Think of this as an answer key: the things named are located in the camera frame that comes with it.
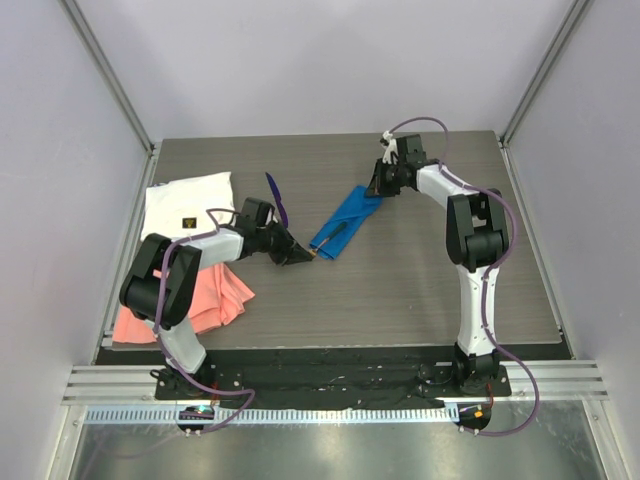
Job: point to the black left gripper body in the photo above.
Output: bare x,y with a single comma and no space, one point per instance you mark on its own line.
271,239

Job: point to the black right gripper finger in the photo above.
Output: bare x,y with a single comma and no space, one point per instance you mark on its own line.
377,177
380,190

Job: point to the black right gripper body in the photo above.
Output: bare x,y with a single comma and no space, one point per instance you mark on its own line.
393,174

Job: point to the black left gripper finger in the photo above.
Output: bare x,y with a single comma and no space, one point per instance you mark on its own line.
297,240
296,257

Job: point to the green handled gold fork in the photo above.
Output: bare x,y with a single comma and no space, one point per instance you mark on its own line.
327,244

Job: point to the blue cloth napkin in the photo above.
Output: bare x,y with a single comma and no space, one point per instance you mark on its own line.
355,209

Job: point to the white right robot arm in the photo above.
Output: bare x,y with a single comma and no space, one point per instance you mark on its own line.
476,240

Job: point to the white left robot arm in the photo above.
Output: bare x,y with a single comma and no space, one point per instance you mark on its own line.
160,284

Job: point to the purple plastic knife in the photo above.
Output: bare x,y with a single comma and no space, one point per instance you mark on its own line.
278,199

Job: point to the pink folded cloth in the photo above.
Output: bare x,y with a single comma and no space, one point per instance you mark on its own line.
219,298

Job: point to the white folded cloth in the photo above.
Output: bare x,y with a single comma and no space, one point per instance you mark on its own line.
178,209

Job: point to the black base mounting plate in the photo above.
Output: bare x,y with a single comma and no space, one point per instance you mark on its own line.
327,378

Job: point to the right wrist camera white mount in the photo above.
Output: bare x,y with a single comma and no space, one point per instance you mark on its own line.
389,143

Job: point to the slotted cable duct rail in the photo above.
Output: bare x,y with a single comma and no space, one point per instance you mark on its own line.
191,416

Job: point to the right aluminium frame post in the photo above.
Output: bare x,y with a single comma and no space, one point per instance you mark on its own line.
559,43

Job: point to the aluminium frame post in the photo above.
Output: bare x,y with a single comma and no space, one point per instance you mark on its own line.
99,58
559,43

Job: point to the horizontal aluminium frame rail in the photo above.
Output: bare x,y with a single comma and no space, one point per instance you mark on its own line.
120,384

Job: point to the left aluminium frame post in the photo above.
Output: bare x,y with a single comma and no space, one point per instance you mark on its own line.
99,58

